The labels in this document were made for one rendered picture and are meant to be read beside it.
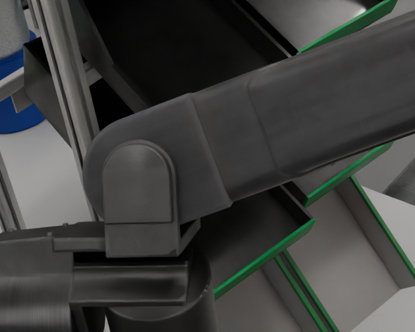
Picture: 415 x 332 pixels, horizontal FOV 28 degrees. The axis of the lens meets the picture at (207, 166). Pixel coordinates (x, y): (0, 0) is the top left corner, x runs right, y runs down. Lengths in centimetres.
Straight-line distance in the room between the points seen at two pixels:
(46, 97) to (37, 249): 37
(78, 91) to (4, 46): 87
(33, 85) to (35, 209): 63
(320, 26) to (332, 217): 29
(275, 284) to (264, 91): 52
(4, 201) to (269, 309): 30
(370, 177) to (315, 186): 147
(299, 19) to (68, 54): 22
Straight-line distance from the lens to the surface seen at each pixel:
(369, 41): 40
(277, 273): 88
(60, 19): 64
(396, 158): 242
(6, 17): 152
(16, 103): 88
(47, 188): 145
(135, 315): 41
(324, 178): 84
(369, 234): 99
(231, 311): 88
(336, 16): 77
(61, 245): 42
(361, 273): 98
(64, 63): 65
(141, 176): 38
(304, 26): 75
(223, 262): 75
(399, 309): 116
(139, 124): 39
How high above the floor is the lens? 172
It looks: 38 degrees down
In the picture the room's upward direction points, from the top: 9 degrees counter-clockwise
